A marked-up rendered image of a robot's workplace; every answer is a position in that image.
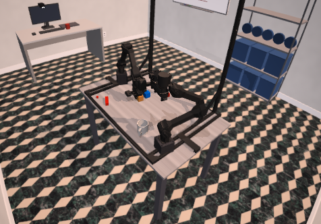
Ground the blue cube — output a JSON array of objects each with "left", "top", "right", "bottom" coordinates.
[{"left": 143, "top": 90, "right": 150, "bottom": 99}]

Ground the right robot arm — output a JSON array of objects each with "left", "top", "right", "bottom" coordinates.
[{"left": 116, "top": 43, "right": 144, "bottom": 96}]

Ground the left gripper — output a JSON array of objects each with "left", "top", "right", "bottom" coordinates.
[{"left": 138, "top": 76, "right": 158, "bottom": 92}]

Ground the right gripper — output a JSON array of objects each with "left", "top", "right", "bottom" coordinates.
[{"left": 125, "top": 84, "right": 137, "bottom": 99}]

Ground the grey mug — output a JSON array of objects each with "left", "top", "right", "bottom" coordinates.
[{"left": 137, "top": 119, "right": 148, "bottom": 136}]

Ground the orange wooden cube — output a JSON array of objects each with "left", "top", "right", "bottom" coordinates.
[{"left": 136, "top": 95, "right": 144, "bottom": 102}]

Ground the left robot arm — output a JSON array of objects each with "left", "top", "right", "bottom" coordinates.
[{"left": 149, "top": 69, "right": 208, "bottom": 144}]

